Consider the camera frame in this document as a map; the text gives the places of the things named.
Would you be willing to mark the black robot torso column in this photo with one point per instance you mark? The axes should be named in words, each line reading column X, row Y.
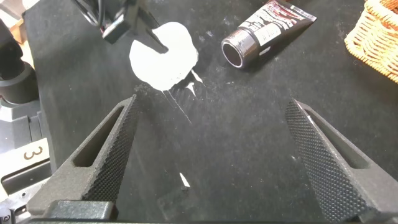
column 18, row 87

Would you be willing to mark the white round plate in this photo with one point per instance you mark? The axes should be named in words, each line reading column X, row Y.
column 168, row 68

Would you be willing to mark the black cosmetic tube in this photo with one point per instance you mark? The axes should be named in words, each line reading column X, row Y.
column 273, row 28

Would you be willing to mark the grey robot chassis with number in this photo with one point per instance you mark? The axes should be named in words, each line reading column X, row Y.
column 18, row 130

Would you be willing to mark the wicker basket holding food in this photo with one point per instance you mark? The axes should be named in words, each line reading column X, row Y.
column 379, row 46

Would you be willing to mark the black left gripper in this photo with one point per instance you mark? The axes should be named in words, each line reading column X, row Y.
column 130, row 12

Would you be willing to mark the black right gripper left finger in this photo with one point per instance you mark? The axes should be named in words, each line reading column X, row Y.
column 102, row 168

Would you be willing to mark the black tablecloth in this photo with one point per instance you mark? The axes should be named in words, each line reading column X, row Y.
column 233, row 140

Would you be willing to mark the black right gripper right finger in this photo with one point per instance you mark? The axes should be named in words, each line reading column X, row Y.
column 329, row 161

